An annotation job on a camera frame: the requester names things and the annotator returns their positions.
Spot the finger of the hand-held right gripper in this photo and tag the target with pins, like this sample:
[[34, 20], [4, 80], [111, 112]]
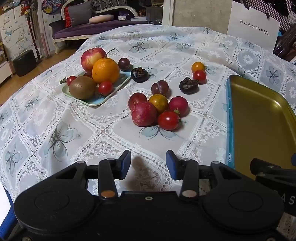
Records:
[[266, 168]]

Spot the small red cherry tomato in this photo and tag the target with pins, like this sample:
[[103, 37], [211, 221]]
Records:
[[71, 80]]

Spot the gold metal tray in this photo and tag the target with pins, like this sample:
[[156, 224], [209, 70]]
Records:
[[259, 120]]

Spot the light green tray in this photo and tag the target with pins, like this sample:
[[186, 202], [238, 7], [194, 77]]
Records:
[[99, 101]]

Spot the small dark purple plum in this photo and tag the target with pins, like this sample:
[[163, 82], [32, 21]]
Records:
[[124, 64]]

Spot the grey cushion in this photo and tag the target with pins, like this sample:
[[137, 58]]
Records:
[[79, 12]]

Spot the beige oval pillow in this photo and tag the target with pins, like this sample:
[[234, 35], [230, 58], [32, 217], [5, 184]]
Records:
[[101, 19]]

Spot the orange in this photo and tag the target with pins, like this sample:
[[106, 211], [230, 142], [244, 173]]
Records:
[[105, 70]]

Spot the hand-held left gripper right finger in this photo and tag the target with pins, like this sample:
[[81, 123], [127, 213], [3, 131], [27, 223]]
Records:
[[171, 165]]

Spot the dark bag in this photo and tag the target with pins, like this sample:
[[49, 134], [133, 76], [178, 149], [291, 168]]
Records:
[[285, 46]]

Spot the red cushion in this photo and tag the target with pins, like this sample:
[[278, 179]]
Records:
[[67, 17]]

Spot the large red cherry tomato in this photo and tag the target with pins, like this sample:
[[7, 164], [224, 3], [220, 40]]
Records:
[[168, 121]]

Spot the white lace floral tablecloth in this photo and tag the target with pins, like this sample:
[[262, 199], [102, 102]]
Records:
[[92, 129]]

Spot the white low shelf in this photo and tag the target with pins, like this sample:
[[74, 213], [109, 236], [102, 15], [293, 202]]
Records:
[[4, 69]]

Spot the yellow green cherry tomato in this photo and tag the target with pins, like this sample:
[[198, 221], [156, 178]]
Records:
[[158, 103]]

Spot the purple chaise sofa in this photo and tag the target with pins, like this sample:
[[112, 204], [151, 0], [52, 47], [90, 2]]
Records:
[[69, 32]]

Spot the houndstooth cloth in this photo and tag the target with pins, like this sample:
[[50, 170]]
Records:
[[286, 20]]

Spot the white cartoon cabinet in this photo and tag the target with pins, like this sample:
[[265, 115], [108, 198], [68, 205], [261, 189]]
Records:
[[11, 30]]

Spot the black speaker box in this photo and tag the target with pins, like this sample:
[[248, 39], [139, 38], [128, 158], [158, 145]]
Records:
[[23, 62]]

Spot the colourful round wall decoration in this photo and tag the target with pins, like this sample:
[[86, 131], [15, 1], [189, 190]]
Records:
[[50, 5]]

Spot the red apple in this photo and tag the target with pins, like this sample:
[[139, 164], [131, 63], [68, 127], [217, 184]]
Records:
[[90, 59]]

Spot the red radish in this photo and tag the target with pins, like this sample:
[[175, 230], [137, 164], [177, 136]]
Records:
[[143, 114], [179, 105]]

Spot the white paper bag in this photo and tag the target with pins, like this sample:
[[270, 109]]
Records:
[[252, 20]]

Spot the orange cherry tomato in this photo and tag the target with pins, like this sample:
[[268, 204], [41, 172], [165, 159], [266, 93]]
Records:
[[198, 66]]

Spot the red stick vacuum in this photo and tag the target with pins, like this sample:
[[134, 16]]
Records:
[[31, 30]]

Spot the brown kiwi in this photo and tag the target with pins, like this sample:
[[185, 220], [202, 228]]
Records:
[[82, 87]]

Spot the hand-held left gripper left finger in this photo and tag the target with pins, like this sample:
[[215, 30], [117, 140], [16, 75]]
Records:
[[126, 162]]

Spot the black dried persimmon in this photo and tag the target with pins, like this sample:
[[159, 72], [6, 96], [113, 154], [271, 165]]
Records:
[[139, 75], [188, 87]]

